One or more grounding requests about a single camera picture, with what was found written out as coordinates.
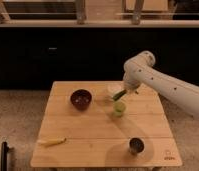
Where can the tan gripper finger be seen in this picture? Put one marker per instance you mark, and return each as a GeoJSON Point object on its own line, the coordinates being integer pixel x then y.
{"type": "Point", "coordinates": [130, 91]}

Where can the green pepper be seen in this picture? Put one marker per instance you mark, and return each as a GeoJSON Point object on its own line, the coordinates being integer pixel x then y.
{"type": "Point", "coordinates": [118, 95]}

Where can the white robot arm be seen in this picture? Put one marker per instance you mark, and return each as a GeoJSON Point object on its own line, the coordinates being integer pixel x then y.
{"type": "Point", "coordinates": [139, 69]}

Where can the dark purple bowl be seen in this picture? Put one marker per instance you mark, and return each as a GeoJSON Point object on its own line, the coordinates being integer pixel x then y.
{"type": "Point", "coordinates": [81, 99]}

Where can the white lidded jar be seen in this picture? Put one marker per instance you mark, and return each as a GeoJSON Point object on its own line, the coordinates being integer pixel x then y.
{"type": "Point", "coordinates": [113, 89]}

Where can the green cup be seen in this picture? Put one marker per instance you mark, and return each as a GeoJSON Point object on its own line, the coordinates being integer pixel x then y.
{"type": "Point", "coordinates": [118, 108]}

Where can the dark metal cup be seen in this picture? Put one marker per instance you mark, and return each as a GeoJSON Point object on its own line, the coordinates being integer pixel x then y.
{"type": "Point", "coordinates": [136, 145]}

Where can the wooden table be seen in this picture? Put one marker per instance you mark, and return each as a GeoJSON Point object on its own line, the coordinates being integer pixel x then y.
{"type": "Point", "coordinates": [96, 138]}

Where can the black post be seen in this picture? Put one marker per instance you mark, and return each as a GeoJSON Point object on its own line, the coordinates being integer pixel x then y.
{"type": "Point", "coordinates": [4, 152]}

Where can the wooden railing frame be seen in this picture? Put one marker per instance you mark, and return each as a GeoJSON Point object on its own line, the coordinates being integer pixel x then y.
{"type": "Point", "coordinates": [100, 13]}

